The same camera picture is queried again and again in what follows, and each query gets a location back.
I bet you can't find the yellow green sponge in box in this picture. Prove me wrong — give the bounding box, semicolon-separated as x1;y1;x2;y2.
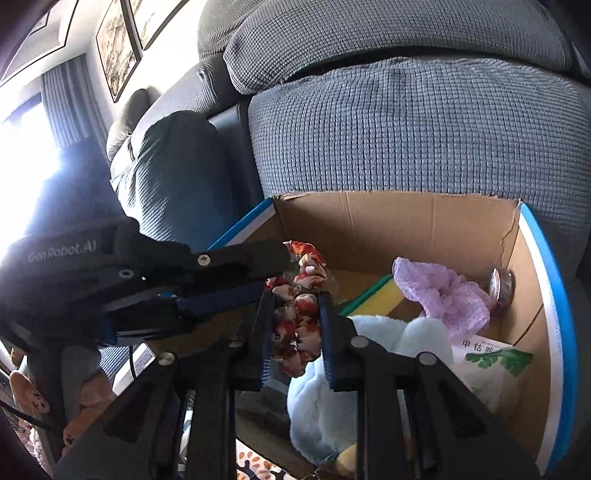
339;275;405;317

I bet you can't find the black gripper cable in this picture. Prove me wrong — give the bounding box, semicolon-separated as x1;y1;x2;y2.
0;343;139;430

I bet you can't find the large framed painting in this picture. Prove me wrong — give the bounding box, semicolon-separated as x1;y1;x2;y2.
130;0;187;50

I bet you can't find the white plush toy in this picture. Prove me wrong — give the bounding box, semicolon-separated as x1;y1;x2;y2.
287;315;453;478

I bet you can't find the grey window curtain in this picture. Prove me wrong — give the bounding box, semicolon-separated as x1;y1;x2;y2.
41;54;107;148

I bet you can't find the pink foil round container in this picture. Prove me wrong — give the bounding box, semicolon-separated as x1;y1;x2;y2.
487;268;515;310

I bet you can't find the grey blue sofa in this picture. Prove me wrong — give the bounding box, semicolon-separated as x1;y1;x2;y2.
112;1;590;323

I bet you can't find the green printed plastic bag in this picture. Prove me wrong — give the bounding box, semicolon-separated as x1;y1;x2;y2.
452;335;534;419

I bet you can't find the blue cardboard box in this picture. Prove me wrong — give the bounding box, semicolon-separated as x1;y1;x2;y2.
218;191;578;474

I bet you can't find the left framed painting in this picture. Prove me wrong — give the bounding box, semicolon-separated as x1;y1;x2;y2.
95;0;141;102

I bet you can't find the blue throw pillow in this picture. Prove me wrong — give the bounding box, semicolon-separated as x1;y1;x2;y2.
111;111;242;252

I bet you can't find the red floral scrunchie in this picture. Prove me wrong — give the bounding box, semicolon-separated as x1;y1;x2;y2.
266;240;329;378

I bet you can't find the person's left hand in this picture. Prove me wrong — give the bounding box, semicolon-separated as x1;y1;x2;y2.
9;367;116;455

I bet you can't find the white tissue pack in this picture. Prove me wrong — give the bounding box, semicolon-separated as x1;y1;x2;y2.
235;449;294;480

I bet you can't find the purple scrunchie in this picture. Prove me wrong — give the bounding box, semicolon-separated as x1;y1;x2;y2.
392;257;495;342

